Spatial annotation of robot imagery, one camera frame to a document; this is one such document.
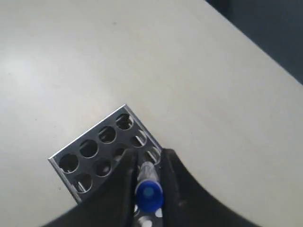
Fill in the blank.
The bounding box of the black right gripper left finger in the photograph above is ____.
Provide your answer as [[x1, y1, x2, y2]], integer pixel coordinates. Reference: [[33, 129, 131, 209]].
[[44, 149, 138, 227]]

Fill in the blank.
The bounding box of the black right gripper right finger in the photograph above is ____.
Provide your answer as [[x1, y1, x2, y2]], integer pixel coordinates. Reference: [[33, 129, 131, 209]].
[[160, 148, 255, 227]]

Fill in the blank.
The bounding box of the stainless steel test tube rack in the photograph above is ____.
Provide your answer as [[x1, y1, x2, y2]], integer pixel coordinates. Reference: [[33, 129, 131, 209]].
[[49, 105, 163, 227]]

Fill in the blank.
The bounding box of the blue-capped test tube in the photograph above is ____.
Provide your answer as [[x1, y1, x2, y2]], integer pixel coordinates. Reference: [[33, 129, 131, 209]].
[[135, 161, 164, 212]]

